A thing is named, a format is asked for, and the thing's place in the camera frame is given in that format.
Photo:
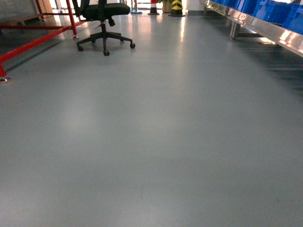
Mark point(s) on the red metal table frame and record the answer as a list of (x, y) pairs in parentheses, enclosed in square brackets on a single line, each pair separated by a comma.
[(23, 25)]

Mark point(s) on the yellow black striped post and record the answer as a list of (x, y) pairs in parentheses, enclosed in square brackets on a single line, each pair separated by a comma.
[(176, 9)]

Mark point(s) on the black office chair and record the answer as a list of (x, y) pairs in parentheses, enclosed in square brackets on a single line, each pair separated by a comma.
[(101, 12)]

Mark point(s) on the red white traffic cone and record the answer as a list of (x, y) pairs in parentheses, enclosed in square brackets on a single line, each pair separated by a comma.
[(153, 8)]

